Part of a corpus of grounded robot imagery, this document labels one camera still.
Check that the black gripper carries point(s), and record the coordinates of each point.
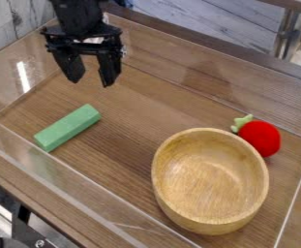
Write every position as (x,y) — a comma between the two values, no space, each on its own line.
(98,42)

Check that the red plush strawberry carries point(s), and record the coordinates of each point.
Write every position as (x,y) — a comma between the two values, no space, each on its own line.
(258,133)

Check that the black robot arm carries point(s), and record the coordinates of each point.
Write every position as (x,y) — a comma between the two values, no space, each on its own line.
(78,16)

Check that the green rectangular block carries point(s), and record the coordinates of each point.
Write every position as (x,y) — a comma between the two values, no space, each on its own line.
(65,128)

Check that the wooden bowl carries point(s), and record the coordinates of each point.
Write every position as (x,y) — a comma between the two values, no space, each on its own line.
(209,180)

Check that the wooden table in background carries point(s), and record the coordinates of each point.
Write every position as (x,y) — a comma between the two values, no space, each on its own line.
(289,34)

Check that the clear acrylic tray wall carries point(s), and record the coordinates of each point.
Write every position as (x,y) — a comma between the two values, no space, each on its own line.
(88,213)

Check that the black table leg bracket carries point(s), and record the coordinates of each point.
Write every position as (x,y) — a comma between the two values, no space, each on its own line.
(24,233)

